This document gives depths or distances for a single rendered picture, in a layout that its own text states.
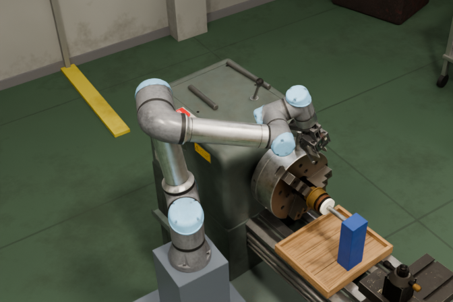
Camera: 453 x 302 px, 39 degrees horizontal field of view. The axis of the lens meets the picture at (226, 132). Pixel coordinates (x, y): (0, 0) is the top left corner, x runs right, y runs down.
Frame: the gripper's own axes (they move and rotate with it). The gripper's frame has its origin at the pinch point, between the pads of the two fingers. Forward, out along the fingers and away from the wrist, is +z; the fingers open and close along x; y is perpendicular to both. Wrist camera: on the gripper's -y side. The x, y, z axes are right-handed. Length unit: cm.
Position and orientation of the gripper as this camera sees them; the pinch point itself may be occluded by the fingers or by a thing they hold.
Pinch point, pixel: (314, 152)
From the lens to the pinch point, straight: 236.8
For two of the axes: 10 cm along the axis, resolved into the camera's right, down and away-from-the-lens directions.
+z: 3.1, 6.0, 7.4
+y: 6.1, 4.7, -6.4
